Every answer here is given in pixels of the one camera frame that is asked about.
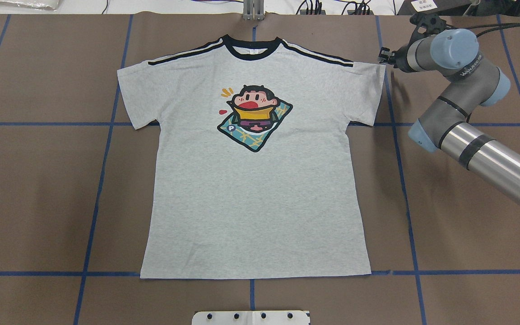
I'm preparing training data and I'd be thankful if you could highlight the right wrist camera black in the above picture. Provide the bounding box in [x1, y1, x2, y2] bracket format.
[408, 12, 446, 46]

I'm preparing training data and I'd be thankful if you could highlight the grey cartoon print t-shirt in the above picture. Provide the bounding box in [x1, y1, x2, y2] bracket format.
[117, 35, 385, 279]

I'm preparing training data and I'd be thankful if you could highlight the white camera stand post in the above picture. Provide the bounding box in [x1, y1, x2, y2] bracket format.
[191, 310, 311, 325]

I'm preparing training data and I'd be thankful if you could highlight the aluminium frame post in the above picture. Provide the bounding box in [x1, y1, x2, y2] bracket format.
[243, 0, 265, 21]

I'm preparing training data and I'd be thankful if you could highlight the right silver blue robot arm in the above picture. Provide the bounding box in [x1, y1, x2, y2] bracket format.
[378, 29, 520, 205]

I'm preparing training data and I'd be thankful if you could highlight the clear plastic bag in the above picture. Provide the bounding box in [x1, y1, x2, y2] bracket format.
[0, 0, 60, 10]

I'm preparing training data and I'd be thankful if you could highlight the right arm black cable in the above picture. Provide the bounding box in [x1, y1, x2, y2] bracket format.
[472, 20, 520, 38]

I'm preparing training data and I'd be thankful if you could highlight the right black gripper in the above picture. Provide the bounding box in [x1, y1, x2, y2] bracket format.
[378, 47, 412, 73]

